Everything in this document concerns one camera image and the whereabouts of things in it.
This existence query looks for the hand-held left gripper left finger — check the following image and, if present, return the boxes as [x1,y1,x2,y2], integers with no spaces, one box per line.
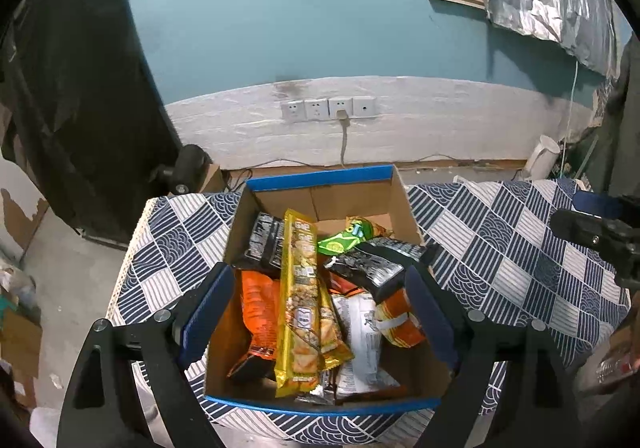
[55,262,236,448]

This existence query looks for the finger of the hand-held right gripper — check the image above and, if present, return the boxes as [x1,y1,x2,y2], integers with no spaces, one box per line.
[572,190,640,219]
[550,209,626,249]

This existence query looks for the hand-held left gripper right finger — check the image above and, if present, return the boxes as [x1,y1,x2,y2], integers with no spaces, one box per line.
[402,265,586,448]

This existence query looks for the orange striped snack packet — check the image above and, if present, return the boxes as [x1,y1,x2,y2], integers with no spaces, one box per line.
[374,288,427,348]

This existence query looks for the orange chip bag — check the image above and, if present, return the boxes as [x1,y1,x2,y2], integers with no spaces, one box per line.
[227,269,281,381]

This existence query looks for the white snack packet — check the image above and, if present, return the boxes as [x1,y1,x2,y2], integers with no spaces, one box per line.
[330,293,401,399]

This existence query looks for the large black snack packet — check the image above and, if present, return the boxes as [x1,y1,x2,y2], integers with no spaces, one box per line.
[322,236,441,304]

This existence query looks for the small black snack packet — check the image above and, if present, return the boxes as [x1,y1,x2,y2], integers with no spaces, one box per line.
[244,211,286,271]

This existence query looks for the long yellow cracker packet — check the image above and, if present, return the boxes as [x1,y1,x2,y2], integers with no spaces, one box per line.
[274,209,321,399]

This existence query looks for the green snack packet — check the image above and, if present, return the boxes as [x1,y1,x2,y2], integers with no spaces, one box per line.
[317,217,393,256]

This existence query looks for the blue-taped cardboard box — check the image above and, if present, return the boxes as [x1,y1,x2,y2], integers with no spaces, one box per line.
[202,164,453,416]

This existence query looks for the white electric kettle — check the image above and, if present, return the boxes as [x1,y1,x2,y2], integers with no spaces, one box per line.
[522,134,560,181]

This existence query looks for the grey hanging coat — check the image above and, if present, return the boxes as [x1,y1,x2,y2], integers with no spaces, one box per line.
[597,33,640,199]

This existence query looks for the navy patterned tablecloth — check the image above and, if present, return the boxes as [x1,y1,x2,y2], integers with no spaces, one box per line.
[107,178,632,446]

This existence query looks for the clear plastic bottle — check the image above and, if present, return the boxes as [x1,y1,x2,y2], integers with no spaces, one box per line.
[595,343,640,386]

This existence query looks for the black round device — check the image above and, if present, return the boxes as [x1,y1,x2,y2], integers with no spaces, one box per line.
[150,144,213,194]

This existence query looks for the flattened cardboard piece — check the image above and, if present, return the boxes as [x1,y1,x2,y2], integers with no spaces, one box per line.
[0,310,43,379]

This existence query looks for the black hanging cloth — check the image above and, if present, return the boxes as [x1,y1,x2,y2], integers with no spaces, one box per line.
[0,0,183,244]

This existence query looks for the thin white cable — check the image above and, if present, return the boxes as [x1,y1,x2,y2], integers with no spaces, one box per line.
[567,60,580,139]

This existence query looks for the grey plug and cable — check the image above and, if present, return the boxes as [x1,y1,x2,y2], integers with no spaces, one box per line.
[336,110,351,166]

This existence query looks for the white wall socket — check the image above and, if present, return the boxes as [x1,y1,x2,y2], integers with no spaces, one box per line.
[304,98,329,121]
[352,96,377,119]
[327,97,354,120]
[280,99,305,123]

